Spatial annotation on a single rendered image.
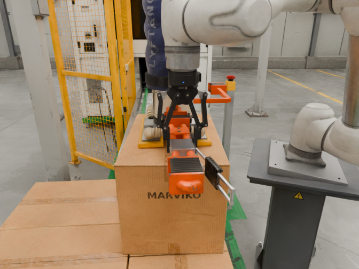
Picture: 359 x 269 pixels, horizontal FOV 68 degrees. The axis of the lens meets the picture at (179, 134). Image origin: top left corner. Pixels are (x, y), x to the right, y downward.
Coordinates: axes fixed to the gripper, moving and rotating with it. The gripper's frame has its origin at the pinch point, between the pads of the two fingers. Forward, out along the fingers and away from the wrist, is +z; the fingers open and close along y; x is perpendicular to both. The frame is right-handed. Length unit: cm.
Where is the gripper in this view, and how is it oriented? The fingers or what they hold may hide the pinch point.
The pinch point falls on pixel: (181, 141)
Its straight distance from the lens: 76.6
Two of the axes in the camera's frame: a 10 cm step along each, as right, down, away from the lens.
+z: 0.0, 9.3, 3.6
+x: 0.6, 3.6, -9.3
